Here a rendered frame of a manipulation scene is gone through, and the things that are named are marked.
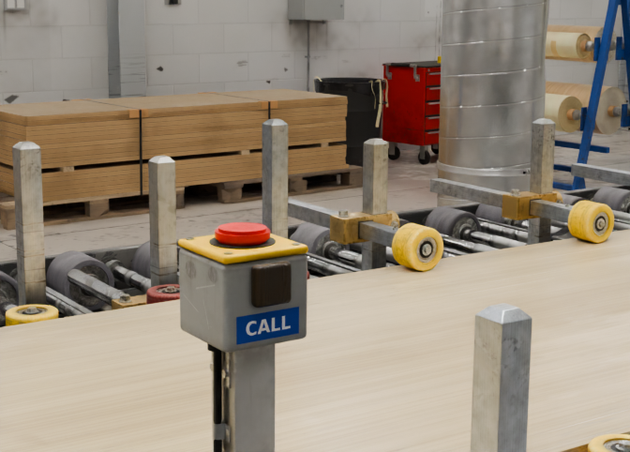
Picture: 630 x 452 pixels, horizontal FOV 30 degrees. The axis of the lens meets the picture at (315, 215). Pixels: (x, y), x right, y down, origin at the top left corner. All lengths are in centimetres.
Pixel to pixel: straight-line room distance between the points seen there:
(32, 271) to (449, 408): 80
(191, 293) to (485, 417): 31
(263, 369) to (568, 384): 76
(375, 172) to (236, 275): 147
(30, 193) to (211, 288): 113
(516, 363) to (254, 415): 26
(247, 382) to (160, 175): 119
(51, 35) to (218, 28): 138
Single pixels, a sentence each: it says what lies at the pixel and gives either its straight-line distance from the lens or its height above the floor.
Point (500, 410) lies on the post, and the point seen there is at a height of 105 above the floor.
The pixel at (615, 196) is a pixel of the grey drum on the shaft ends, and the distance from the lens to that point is 336.
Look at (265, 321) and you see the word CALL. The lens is 84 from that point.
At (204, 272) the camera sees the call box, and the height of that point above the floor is 120.
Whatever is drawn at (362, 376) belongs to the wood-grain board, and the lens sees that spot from 156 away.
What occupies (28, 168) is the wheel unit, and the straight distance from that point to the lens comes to 193.
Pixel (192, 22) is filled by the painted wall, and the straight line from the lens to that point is 905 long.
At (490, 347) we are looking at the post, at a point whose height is 110.
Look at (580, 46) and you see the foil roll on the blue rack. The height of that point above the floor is 102.
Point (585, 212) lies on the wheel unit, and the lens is 241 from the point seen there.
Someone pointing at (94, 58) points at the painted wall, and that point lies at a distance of 866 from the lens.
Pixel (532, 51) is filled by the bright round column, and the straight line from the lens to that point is 530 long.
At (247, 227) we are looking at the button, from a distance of 85.
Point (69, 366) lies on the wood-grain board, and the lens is 163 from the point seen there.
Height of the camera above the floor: 140
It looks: 11 degrees down
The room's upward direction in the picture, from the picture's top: straight up
